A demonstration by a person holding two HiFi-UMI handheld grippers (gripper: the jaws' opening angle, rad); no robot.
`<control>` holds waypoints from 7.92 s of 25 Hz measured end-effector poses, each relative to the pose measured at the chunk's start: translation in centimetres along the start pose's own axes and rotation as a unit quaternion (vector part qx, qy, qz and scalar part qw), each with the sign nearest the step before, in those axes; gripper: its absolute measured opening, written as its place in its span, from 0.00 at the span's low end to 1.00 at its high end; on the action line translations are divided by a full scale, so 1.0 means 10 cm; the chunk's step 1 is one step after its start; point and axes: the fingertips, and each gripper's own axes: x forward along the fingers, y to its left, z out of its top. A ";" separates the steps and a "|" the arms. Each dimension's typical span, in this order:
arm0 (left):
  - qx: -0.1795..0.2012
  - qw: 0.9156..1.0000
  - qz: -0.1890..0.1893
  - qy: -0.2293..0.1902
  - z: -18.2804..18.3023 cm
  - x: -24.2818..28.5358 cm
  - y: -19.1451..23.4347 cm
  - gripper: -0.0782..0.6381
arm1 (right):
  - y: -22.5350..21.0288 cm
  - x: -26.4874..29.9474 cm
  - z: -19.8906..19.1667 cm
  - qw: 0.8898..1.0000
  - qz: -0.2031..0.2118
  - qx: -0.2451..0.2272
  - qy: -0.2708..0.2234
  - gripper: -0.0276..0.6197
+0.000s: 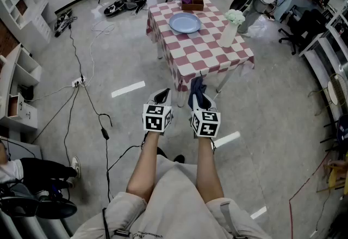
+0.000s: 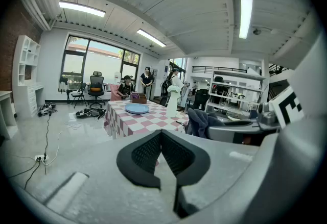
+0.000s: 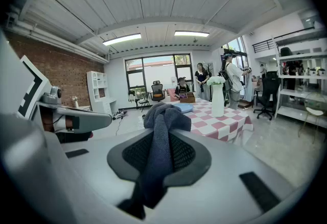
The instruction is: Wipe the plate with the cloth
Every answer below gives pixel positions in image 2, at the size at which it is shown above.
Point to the black railing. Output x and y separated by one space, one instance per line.
214 67

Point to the white vase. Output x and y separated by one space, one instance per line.
171 105

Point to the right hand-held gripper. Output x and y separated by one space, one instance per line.
286 108

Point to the white bookcase cabinet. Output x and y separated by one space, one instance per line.
28 95

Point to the black gear bundle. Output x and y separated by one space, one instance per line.
47 109

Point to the dark grey cloth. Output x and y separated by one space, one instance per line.
201 121

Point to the white shelf unit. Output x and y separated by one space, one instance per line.
237 85

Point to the purple cloth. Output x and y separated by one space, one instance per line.
135 95

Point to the white and black garment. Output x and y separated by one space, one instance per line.
62 85

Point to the pink checkered tablecloth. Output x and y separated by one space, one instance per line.
150 124

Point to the white desk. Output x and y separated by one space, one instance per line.
6 113

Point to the black folding chair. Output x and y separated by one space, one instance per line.
78 95

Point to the pink armchair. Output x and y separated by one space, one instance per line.
114 93

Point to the white power strip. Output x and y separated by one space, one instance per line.
41 158

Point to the black framed window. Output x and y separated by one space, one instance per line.
102 64

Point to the wooden compartment box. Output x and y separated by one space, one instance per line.
139 100

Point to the long ceiling light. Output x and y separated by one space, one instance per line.
81 8
245 16
151 37

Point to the blue round bowl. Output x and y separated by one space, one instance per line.
136 109

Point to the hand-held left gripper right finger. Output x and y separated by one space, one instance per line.
217 167

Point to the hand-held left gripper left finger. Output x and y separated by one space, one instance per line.
102 179

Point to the black mesh office chair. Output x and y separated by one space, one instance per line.
96 81

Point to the orange seat cushion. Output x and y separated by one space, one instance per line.
94 89

